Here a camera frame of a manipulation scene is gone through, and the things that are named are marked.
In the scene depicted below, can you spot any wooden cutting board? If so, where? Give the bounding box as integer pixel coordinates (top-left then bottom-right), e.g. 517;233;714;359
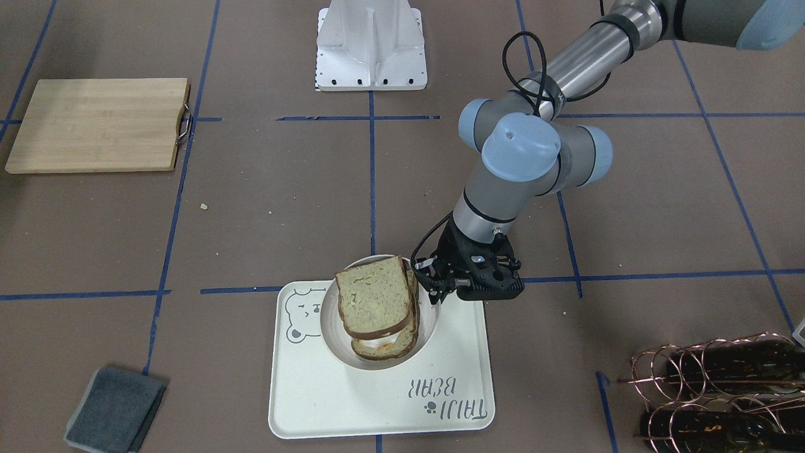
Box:
5;78;191;174

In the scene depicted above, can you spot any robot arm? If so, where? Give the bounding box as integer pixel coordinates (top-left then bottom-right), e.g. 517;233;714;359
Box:
410;1;803;305

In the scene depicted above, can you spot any green wine bottle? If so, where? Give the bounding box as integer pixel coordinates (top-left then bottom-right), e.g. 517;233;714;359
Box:
664;339;804;396
639;409;804;452

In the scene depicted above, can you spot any bread slice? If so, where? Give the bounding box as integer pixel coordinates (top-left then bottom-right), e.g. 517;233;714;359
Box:
335;255;413;340
351;269;420;361

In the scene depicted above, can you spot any grey folded cloth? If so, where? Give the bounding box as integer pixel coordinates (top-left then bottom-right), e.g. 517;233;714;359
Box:
64;367;167;452

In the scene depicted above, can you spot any white round plate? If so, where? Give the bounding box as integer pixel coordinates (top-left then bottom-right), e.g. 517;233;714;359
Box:
320;255;440;371

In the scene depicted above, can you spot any copper wire bottle rack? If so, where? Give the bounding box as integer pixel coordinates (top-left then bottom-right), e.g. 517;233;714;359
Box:
626;332;804;452

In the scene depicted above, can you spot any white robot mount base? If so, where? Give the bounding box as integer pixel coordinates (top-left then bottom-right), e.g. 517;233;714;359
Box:
314;1;428;92

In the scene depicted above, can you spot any green wine bottle middle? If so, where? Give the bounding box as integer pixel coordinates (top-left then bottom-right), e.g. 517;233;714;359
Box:
639;409;804;452

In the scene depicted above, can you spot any fried egg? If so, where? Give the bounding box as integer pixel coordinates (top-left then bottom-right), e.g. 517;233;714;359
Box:
360;333;400;349

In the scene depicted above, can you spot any green wine bottle front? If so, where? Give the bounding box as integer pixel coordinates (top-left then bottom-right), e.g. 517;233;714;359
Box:
664;339;804;396

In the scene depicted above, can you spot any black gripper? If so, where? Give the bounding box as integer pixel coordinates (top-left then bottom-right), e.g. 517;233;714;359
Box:
411;223;525;306

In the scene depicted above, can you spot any white bear tray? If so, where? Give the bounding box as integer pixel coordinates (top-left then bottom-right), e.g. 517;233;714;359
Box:
267;281;496;439

